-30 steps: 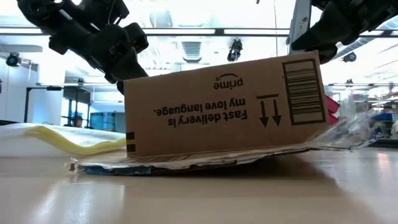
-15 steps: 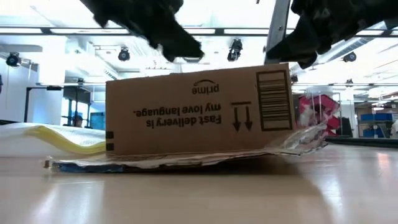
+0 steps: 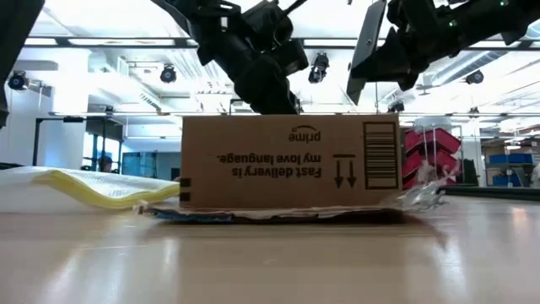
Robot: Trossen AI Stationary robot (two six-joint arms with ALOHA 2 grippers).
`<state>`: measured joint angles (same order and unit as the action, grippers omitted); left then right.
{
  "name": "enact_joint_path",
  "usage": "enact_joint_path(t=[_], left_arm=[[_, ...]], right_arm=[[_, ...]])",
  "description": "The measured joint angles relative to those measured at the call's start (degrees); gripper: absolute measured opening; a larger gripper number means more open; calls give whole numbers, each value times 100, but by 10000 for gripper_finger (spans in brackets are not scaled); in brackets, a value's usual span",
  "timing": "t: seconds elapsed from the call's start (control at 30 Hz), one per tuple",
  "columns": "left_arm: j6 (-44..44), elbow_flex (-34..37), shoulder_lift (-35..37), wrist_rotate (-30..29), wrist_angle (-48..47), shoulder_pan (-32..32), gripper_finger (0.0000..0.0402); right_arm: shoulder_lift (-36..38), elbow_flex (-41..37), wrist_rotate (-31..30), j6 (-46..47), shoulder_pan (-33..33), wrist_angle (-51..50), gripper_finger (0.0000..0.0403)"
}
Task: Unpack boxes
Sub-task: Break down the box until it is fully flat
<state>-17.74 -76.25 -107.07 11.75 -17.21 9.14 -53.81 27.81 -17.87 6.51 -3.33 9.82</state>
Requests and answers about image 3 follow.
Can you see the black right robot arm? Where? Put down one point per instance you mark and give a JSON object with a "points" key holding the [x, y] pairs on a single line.
{"points": [[506, 17]]}

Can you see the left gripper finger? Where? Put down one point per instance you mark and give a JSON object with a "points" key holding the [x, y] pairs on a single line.
{"points": [[270, 88]]}

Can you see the brown cardboard shipping box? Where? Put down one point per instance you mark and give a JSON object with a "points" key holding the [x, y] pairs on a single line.
{"points": [[274, 186]]}

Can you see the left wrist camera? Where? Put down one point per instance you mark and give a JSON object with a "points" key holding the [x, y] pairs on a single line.
{"points": [[295, 59]]}

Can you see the black ceiling spotlight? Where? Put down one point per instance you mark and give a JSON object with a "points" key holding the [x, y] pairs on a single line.
{"points": [[475, 77], [318, 67], [17, 81], [168, 74], [395, 106]]}

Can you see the black chair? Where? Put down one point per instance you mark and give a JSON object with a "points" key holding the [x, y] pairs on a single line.
{"points": [[469, 172]]}

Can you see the person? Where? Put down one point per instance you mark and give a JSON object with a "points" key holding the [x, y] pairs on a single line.
{"points": [[536, 175], [105, 164]]}

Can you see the black overhead rail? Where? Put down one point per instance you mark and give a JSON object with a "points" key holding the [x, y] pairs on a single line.
{"points": [[105, 42]]}

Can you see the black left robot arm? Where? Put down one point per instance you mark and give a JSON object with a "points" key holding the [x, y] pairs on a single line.
{"points": [[17, 42]]}

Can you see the black metal stand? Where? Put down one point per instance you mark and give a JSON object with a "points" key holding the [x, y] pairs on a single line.
{"points": [[35, 143]]}

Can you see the shelf with blue bins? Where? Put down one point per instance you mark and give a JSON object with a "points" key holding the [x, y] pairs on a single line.
{"points": [[506, 159]]}

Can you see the dark background screen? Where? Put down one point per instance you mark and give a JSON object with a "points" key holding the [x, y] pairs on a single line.
{"points": [[175, 173]]}

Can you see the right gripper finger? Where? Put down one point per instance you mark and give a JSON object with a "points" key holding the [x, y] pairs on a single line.
{"points": [[388, 63], [369, 42]]}

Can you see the red storage bins rack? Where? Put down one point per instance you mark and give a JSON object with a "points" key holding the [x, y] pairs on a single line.
{"points": [[439, 148]]}

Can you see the clear pouch with yellow edge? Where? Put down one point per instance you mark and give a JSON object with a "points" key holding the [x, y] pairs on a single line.
{"points": [[84, 190]]}

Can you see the black table frame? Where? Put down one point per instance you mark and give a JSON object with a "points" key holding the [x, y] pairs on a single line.
{"points": [[498, 192]]}

